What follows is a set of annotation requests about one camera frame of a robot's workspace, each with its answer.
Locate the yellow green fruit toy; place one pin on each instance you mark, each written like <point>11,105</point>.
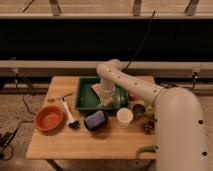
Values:
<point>149,110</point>

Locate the orange fruit toy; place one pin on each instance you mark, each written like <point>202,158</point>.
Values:
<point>132,96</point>

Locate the dark blue round container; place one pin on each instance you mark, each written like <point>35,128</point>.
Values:
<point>95,120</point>

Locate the white paper cup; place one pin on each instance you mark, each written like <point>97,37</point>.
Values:
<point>124,117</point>

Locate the black power adapter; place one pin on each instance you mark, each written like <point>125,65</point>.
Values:
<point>5,140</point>

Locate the orange plastic bowl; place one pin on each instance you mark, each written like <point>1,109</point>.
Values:
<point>48,118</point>

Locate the light blue towel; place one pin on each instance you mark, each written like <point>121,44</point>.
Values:
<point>111,100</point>

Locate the green cucumber toy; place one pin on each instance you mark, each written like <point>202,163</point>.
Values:
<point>146,149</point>

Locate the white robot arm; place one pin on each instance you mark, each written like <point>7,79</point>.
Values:
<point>180,134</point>

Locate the green plastic tray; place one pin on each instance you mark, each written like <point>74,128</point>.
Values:
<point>88,101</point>

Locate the bunch of red grapes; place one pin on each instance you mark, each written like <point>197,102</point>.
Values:
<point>149,127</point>

